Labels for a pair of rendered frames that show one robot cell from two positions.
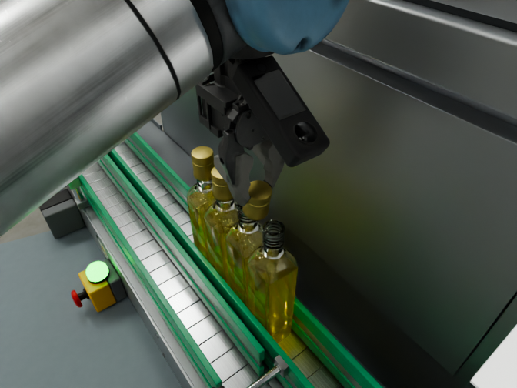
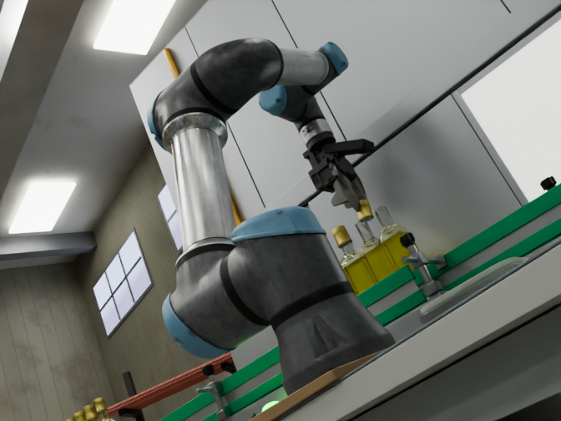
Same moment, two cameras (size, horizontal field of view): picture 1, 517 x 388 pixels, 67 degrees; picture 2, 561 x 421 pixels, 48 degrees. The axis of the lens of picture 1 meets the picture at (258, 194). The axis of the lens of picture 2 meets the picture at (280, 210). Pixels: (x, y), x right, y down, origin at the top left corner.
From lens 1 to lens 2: 137 cm
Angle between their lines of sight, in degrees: 68
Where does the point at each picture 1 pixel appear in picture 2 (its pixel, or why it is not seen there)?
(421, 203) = (431, 163)
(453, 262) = (462, 165)
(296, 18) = (340, 56)
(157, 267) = not seen: hidden behind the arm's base
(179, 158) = not seen: hidden behind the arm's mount
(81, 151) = (315, 60)
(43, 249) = not seen: outside the picture
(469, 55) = (397, 111)
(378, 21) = (366, 135)
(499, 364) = (520, 178)
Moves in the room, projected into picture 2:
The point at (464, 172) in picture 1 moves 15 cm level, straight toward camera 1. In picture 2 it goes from (428, 134) to (418, 109)
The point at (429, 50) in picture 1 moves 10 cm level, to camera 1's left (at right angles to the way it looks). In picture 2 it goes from (386, 123) to (351, 132)
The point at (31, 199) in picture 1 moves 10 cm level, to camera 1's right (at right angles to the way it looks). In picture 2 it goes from (311, 63) to (353, 54)
